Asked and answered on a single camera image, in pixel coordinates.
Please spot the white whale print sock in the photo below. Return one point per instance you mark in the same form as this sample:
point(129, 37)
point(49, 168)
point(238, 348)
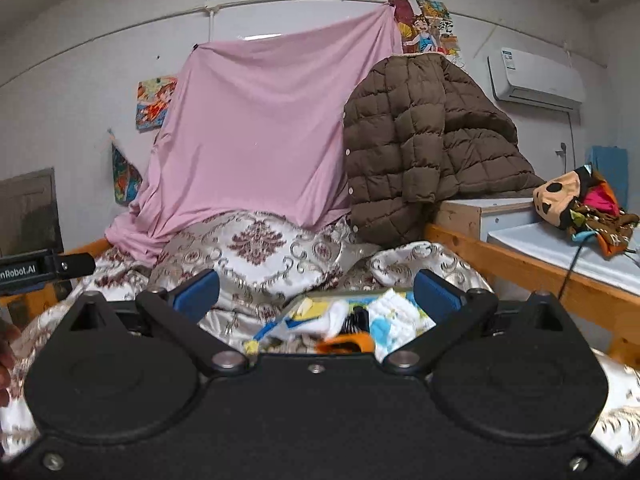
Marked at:
point(395, 320)

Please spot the pink hanging sheet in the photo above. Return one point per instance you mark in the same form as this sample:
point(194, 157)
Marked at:
point(250, 125)

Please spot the square cartoon wall poster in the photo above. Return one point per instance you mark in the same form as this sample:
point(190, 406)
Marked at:
point(155, 104)

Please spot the large cartoon wall poster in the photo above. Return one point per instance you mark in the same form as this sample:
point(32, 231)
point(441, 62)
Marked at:
point(425, 22)

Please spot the wooden bed frame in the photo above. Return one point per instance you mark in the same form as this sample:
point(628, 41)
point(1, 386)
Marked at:
point(550, 275)

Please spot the white air conditioner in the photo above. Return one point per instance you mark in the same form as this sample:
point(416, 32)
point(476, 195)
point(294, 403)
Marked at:
point(535, 77)

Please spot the navy striped orange sock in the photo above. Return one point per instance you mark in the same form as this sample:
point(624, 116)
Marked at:
point(350, 342)

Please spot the white cabinet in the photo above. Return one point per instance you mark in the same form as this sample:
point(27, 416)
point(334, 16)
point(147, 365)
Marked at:
point(525, 240)

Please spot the brown puffer jacket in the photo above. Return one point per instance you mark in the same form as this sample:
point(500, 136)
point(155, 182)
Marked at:
point(410, 135)

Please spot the grey wall board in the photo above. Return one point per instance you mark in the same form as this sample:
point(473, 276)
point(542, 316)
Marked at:
point(27, 210)

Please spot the blue towel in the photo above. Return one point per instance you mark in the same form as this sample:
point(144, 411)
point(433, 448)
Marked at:
point(610, 175)

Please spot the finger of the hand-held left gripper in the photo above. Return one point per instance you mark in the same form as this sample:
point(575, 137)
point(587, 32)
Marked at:
point(75, 265)

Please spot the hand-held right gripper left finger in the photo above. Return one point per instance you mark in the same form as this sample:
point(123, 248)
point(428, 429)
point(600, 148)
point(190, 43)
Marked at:
point(196, 291)

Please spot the blue yellow sock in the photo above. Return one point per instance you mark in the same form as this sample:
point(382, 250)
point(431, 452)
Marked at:
point(262, 335)

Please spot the colourful hanging wall picture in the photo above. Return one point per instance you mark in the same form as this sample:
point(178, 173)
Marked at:
point(125, 172)

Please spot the person's left hand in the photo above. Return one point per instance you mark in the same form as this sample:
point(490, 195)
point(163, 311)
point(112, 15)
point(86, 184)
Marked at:
point(7, 360)

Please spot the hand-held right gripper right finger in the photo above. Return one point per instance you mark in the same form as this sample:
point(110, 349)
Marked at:
point(436, 292)

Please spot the yellow striped sock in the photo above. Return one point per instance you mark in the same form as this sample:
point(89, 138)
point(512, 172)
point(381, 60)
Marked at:
point(320, 320)

